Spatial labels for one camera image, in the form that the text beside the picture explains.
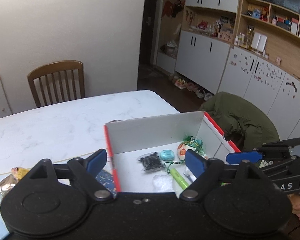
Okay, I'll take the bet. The yellow rectangular box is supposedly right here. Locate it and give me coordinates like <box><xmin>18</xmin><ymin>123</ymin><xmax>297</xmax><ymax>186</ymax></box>
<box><xmin>15</xmin><ymin>167</ymin><xmax>29</xmax><ymax>181</ymax></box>

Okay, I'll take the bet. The silver foil snack bag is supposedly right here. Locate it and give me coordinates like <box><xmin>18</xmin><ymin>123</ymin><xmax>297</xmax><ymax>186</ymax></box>
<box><xmin>0</xmin><ymin>174</ymin><xmax>18</xmax><ymax>199</ymax></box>

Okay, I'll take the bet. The brown wooden chair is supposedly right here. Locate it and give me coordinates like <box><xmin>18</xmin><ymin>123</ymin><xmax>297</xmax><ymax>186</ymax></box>
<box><xmin>27</xmin><ymin>60</ymin><xmax>85</xmax><ymax>108</ymax></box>

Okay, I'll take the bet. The red white cardboard box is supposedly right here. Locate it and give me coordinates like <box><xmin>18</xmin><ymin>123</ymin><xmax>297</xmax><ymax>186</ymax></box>
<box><xmin>104</xmin><ymin>112</ymin><xmax>239</xmax><ymax>193</ymax></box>

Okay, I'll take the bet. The bag of black screws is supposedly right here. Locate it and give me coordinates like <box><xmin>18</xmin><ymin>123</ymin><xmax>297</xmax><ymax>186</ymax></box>
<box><xmin>138</xmin><ymin>152</ymin><xmax>165</xmax><ymax>172</ymax></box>

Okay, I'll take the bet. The cartoon face plush charm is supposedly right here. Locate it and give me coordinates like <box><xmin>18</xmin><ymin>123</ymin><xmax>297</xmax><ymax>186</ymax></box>
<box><xmin>11</xmin><ymin>167</ymin><xmax>19</xmax><ymax>177</ymax></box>

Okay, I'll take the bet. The embroidered sachet green tassel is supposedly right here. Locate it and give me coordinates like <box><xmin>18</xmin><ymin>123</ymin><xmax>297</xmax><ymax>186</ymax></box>
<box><xmin>165</xmin><ymin>135</ymin><xmax>208</xmax><ymax>173</ymax></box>

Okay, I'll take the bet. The white plastic packet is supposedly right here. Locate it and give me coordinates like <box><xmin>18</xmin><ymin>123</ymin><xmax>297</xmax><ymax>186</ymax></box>
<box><xmin>184</xmin><ymin>166</ymin><xmax>197</xmax><ymax>183</ymax></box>

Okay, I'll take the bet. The turquoise oval pebble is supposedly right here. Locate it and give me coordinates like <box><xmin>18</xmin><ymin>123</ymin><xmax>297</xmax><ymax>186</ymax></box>
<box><xmin>159</xmin><ymin>150</ymin><xmax>174</xmax><ymax>161</ymax></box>

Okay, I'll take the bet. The green marker pen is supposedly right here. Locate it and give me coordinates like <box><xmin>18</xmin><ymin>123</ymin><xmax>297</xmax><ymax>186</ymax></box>
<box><xmin>170</xmin><ymin>168</ymin><xmax>189</xmax><ymax>190</ymax></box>

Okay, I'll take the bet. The olive green jacket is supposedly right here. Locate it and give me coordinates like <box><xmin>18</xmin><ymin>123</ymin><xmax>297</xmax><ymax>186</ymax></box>
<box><xmin>199</xmin><ymin>92</ymin><xmax>280</xmax><ymax>151</ymax></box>

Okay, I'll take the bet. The white wall cabinet unit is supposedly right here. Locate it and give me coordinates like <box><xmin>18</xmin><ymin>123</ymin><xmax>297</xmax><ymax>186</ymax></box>
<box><xmin>155</xmin><ymin>0</ymin><xmax>300</xmax><ymax>139</ymax></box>

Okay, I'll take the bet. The small clear white bag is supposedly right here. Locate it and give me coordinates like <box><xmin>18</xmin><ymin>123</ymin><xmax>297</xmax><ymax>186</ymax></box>
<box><xmin>152</xmin><ymin>175</ymin><xmax>174</xmax><ymax>192</ymax></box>

